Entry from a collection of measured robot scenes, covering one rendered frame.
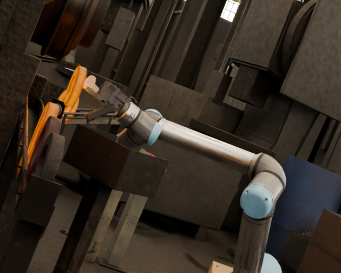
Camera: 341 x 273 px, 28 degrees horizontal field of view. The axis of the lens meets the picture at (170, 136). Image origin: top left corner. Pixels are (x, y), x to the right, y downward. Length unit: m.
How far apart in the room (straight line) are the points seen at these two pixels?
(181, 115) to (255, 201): 4.37
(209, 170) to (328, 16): 1.83
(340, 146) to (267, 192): 7.48
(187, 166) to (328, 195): 1.37
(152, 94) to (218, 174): 2.26
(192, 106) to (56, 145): 5.12
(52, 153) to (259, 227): 1.15
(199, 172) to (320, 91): 1.61
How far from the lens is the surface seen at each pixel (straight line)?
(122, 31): 5.15
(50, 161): 1.57
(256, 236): 2.57
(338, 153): 9.90
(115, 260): 3.58
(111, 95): 2.53
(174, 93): 6.98
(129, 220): 3.53
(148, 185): 2.24
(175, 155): 4.97
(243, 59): 6.40
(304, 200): 5.78
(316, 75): 6.12
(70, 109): 3.25
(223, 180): 5.25
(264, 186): 2.45
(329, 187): 5.81
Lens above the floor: 0.90
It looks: 3 degrees down
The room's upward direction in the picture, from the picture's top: 22 degrees clockwise
